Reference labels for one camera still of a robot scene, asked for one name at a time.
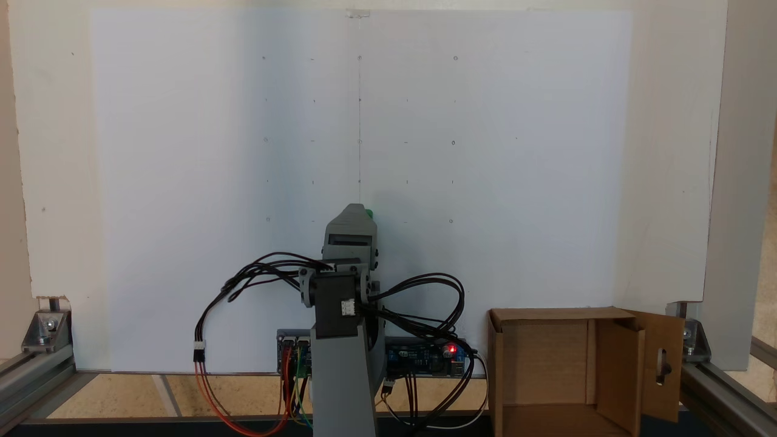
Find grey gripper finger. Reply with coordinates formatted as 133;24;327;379
325;203;378;231

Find circuit board with jumper pins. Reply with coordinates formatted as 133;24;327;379
277;329;314;376

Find blue circuit board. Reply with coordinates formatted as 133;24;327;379
385;336;472;378

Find brown cardboard box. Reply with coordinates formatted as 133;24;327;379
487;306;686;437

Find black motor cable bundle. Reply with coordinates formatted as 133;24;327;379
358;273;481;427

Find dark power cable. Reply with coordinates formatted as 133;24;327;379
194;251;333;365

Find green jumper wire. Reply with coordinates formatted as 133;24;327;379
290;347;314;430

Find orange red jumper wires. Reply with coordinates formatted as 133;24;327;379
194;347;294;437

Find metal corner bracket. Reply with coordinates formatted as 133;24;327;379
22;296;73;354
667;301;712;364

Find aluminium frame rail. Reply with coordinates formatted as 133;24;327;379
0;346;78;434
679;336;777;437

